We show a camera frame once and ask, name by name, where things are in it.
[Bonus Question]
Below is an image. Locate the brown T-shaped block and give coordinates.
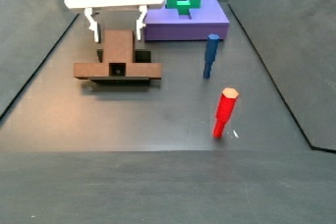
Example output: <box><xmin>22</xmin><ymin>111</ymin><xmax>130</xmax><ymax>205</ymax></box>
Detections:
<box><xmin>73</xmin><ymin>29</ymin><xmax>162</xmax><ymax>80</ymax></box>

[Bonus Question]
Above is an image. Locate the purple base block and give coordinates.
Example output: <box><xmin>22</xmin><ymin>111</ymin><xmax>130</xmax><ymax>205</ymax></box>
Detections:
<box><xmin>142</xmin><ymin>0</ymin><xmax>229</xmax><ymax>41</ymax></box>

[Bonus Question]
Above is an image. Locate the blue hexagonal peg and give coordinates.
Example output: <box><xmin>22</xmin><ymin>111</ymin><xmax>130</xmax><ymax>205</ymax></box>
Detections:
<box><xmin>204</xmin><ymin>33</ymin><xmax>218</xmax><ymax>79</ymax></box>

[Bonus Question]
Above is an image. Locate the red hexagonal peg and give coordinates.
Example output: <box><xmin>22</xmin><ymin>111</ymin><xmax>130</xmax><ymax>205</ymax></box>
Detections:
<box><xmin>212</xmin><ymin>87</ymin><xmax>238</xmax><ymax>139</ymax></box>

